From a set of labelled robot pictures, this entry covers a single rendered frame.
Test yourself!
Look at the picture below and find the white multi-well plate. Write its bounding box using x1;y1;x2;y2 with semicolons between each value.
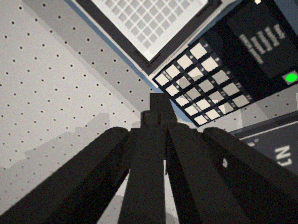
92;0;208;61

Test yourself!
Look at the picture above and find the plate washer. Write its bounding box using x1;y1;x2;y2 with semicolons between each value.
64;0;298;129

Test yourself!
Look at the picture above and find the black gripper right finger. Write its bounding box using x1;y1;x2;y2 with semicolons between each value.
159;93;298;224

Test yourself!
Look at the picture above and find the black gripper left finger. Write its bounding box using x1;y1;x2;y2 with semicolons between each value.
0;93;166;224

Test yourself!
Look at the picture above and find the grey perforated base plate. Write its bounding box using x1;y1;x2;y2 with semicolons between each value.
0;0;298;215

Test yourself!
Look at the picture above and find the dark grey rectangular frame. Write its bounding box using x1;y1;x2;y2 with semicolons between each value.
228;111;298;175

